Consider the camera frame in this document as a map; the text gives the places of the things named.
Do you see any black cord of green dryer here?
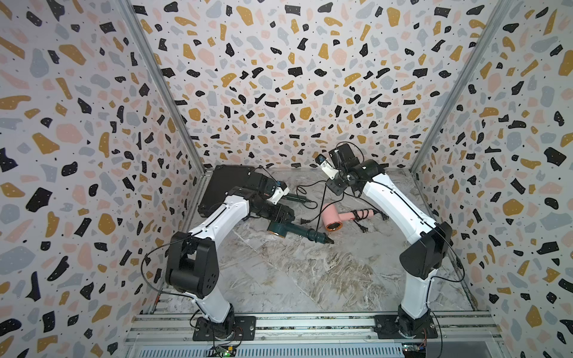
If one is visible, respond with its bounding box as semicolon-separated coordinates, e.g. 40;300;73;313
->
293;180;332;209

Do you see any black power cord with plug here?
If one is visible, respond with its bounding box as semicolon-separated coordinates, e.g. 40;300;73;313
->
351;207;388;234

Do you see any aluminium corner post left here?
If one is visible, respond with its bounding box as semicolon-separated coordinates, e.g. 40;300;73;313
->
117;0;207;175

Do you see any aluminium corner post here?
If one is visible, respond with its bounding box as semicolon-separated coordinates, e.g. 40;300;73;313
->
409;0;511;175
117;0;207;175

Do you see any black flat case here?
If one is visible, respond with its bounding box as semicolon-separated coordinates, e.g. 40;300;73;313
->
198;165;255;218

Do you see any pink hair dryer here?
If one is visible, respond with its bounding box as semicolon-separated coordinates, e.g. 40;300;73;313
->
321;205;375;232

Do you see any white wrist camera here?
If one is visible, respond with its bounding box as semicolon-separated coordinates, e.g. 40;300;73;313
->
315;154;339;180
267;181;290;204

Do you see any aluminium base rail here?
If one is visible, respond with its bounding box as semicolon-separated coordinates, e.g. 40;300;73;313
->
125;311;510;357

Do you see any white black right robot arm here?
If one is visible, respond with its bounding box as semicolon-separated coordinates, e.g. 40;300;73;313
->
315;143;452;339

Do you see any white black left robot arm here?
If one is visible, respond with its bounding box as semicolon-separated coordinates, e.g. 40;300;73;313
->
166;166;295;339

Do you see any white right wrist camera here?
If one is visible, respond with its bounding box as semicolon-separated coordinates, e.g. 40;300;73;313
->
315;154;339;180

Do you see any dark green hair dryer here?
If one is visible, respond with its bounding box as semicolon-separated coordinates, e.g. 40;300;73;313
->
268;221;334;245
283;194;310;203

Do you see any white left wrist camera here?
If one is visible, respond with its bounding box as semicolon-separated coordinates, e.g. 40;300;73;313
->
267;181;290;204

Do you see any aluminium corner post right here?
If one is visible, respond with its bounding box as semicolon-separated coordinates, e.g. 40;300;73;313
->
409;0;511;175

